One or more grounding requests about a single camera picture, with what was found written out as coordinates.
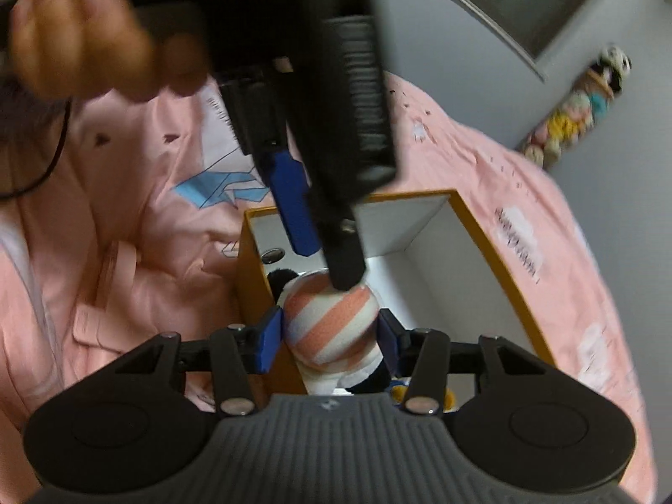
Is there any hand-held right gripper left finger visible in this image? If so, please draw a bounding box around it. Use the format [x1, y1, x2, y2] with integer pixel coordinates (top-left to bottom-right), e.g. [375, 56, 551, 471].
[113, 307, 284, 417]

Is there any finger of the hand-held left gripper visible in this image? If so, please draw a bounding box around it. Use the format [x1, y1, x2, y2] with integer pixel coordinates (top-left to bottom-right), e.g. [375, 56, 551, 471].
[306, 186, 369, 291]
[218, 63, 322, 259]

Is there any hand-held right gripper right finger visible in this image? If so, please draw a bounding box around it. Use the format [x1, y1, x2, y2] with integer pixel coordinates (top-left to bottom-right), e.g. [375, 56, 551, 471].
[377, 309, 560, 415]

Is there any striped panda plush toy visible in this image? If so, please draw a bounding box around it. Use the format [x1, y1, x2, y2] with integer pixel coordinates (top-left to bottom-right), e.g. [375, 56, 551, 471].
[268, 268, 402, 397]

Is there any orange cardboard box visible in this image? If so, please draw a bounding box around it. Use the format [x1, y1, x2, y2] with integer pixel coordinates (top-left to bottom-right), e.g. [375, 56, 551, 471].
[234, 189, 557, 397]

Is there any person's left hand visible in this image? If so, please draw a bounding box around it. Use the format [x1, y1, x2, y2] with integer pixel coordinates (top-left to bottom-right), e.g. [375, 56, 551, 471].
[9, 0, 211, 104]

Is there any small yellow plush toy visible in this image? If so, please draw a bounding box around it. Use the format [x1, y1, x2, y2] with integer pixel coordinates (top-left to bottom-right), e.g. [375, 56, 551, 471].
[388, 382, 455, 415]

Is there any pink printed bedsheet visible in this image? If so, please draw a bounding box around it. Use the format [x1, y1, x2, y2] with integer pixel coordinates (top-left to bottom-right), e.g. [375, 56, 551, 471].
[0, 71, 659, 504]

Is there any hanging column of plush toys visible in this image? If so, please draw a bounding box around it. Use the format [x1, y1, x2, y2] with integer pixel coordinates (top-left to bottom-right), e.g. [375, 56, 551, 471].
[517, 45, 633, 169]

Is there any black cable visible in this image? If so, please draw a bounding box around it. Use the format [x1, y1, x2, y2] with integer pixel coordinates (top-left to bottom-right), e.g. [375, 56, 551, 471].
[0, 100, 74, 200]

